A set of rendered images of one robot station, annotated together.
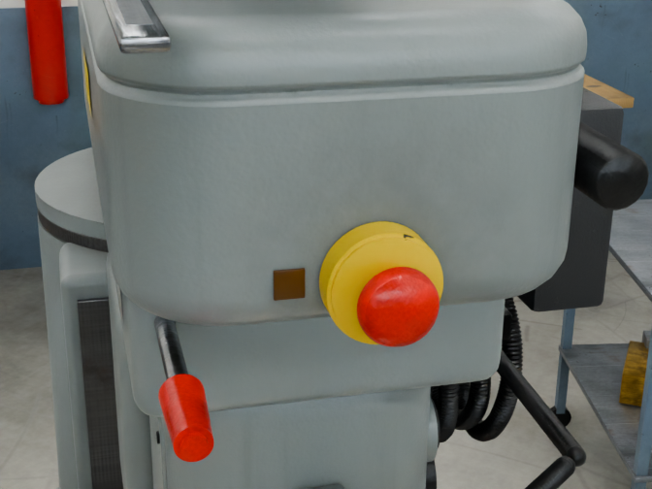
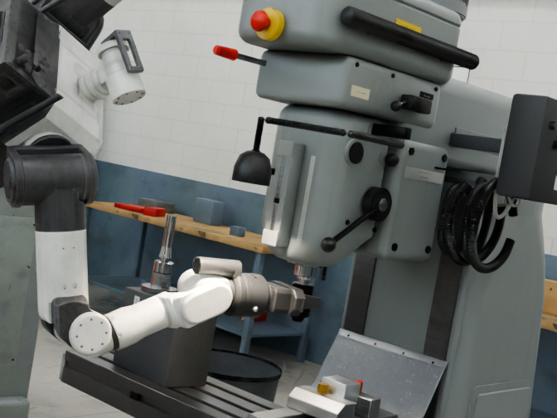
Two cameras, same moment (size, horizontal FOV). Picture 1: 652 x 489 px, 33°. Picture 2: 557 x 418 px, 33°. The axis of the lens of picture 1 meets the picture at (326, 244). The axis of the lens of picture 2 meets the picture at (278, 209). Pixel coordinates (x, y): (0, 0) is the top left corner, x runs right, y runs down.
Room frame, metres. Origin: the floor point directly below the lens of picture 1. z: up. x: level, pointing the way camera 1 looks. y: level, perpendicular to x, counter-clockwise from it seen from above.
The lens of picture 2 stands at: (-0.45, -1.55, 1.51)
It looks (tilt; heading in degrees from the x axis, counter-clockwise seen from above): 3 degrees down; 56
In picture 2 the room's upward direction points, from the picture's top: 10 degrees clockwise
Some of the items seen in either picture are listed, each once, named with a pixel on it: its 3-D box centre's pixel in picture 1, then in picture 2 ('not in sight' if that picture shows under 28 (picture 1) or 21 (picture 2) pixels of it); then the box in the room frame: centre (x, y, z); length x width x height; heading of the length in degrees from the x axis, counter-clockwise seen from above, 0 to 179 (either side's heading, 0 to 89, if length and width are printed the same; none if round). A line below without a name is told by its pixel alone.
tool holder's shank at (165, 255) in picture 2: not in sight; (167, 238); (0.61, 0.45, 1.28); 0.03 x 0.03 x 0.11
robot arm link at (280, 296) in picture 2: not in sight; (264, 297); (0.63, 0.03, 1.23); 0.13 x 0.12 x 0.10; 89
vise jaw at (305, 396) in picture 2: not in sight; (321, 405); (0.70, -0.13, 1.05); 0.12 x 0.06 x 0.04; 107
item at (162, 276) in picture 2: not in sight; (162, 276); (0.61, 0.45, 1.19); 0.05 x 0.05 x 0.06
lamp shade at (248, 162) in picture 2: not in sight; (253, 166); (0.49, -0.06, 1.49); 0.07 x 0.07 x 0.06
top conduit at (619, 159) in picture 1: (471, 89); (414, 41); (0.79, -0.11, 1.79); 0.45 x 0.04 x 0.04; 14
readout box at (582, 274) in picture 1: (540, 181); (545, 152); (1.10, -0.23, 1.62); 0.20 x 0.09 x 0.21; 14
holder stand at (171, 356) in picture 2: not in sight; (165, 332); (0.62, 0.40, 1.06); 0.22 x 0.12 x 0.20; 99
